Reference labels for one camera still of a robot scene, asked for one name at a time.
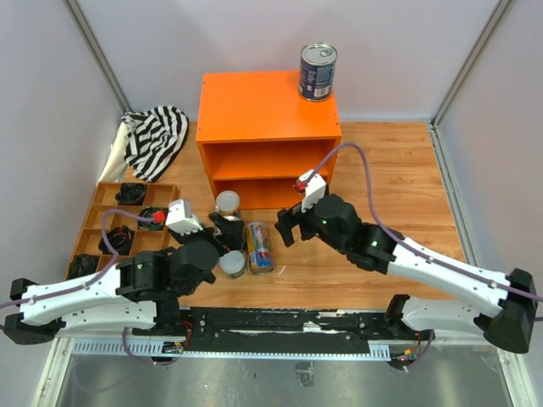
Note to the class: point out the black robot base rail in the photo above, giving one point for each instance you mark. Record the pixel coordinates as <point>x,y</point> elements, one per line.
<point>283,331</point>

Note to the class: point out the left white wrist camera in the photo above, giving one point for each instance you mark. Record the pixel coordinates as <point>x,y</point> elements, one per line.
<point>181,219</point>

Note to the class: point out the black white striped cloth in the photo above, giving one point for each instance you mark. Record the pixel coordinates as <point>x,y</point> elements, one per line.
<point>154,139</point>

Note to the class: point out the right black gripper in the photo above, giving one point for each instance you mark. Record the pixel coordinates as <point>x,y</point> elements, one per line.
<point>294,222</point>

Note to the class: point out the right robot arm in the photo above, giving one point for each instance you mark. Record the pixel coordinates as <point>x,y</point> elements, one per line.
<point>500,307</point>

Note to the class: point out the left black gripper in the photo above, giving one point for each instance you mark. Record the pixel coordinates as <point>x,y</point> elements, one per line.
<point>219,231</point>

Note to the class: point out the small green can white lid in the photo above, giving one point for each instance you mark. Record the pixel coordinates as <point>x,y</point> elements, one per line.
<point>232,264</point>

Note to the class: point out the yellow can with white lid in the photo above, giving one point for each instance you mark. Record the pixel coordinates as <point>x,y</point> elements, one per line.
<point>228,205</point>

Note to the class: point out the orange wooden shelf cabinet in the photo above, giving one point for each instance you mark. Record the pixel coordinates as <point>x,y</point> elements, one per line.
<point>256,135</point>

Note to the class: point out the dark blue tin can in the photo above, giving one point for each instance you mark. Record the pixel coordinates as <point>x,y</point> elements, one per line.
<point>316,71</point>

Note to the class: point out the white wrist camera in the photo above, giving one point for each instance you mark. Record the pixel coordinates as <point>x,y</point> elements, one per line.
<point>313,187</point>
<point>181,219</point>

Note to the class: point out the wooden compartment tray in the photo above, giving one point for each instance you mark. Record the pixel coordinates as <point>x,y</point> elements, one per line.
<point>116,206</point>

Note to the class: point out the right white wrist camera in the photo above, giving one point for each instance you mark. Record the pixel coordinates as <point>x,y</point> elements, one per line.
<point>313,187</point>

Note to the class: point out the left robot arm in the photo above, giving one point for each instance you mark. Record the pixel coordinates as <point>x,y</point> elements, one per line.
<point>139,293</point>

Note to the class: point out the tall blue colourful can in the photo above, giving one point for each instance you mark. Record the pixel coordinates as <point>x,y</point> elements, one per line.
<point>259,246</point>

